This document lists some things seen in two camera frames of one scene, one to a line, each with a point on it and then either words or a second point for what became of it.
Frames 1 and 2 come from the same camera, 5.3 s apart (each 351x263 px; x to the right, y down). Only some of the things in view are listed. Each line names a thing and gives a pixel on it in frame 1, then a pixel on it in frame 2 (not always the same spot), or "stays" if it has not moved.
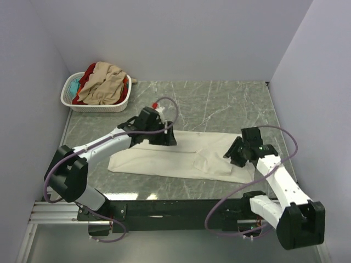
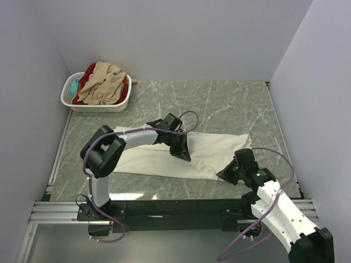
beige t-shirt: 105,86 stays
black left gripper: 167,139 to 182,150
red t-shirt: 89,69 stays
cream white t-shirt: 197,154 stays
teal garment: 74,87 stays
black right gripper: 232,152 to 225,173
